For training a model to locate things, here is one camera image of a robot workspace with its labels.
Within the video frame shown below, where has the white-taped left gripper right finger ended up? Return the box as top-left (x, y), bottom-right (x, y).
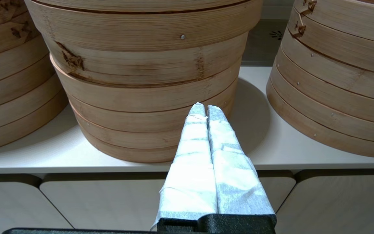
top-left (206, 105), bottom-right (277, 215)

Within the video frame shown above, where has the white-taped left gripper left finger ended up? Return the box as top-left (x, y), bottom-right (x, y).
top-left (151, 102), bottom-right (219, 229)

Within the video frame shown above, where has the beige cabinet door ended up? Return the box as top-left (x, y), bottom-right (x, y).
top-left (0, 175), bottom-right (74, 229)
top-left (39, 172), bottom-right (297, 232)
top-left (275, 171), bottom-right (374, 234)

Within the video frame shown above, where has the stainless steel vent panel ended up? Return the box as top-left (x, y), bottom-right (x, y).
top-left (242, 19), bottom-right (294, 66)

